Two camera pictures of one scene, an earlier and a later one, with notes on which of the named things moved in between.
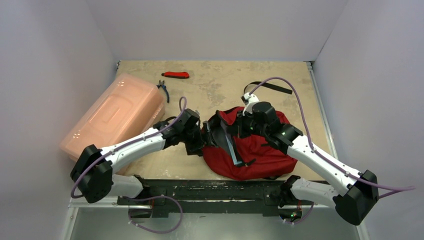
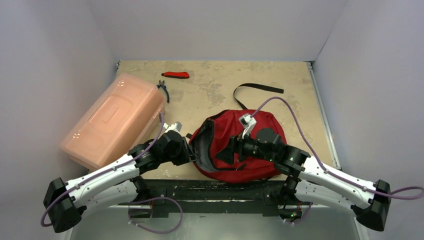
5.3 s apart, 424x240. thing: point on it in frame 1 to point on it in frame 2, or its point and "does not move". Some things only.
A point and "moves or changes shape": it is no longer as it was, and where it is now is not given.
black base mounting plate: (164, 198) does not move
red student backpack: (241, 158) moves or changes shape
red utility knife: (178, 75) does not move
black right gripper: (241, 129) to (237, 148)
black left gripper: (203, 140) to (187, 156)
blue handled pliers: (161, 83) does not move
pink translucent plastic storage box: (130, 106) does not move
